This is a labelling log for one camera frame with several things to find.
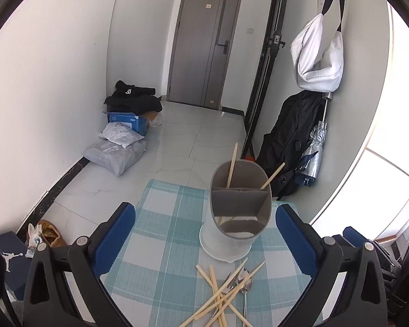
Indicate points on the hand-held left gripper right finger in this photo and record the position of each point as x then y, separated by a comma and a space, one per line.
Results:
296, 242

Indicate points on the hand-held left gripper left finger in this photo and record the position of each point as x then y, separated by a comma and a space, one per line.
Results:
116, 242

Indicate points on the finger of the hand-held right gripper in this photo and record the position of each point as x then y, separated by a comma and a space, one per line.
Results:
353, 235

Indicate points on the metal spoon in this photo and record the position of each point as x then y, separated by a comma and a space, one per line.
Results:
240, 274
247, 284

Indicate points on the wooden chopstick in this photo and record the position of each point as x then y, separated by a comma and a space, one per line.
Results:
231, 167
273, 175

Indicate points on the white and grey utensil holder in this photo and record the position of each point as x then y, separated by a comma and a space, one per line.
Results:
225, 242

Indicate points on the metal fork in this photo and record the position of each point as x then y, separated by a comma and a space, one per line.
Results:
229, 284

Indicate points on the pile of wooden chopsticks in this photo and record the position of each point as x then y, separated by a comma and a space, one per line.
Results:
215, 289

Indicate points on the white shoulder bag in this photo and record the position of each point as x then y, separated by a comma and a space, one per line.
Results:
320, 71

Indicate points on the teal plaid placemat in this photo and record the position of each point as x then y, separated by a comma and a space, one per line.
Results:
163, 245

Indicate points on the brown paper bag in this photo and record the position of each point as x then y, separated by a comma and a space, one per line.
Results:
53, 235

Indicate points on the crumpled white printed bag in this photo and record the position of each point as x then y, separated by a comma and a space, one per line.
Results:
35, 242

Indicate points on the grey mailing bag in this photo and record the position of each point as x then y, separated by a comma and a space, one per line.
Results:
117, 158

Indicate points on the silver folded umbrella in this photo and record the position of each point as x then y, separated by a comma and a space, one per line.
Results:
313, 156

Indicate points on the dark blue shoe box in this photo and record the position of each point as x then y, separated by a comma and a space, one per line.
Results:
12, 262

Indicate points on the white plastic package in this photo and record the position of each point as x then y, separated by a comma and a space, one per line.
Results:
121, 134

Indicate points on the black backpack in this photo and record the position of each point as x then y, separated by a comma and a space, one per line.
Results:
286, 133

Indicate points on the blue cardboard box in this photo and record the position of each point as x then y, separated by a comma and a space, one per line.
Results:
136, 124

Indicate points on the white plastic bag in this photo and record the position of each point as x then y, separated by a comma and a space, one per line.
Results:
156, 121

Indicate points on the brown cardboard box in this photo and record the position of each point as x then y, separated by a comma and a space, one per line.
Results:
150, 115

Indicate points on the black jacket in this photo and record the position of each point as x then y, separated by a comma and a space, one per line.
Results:
133, 98

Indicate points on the grey door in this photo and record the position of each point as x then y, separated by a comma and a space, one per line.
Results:
201, 58

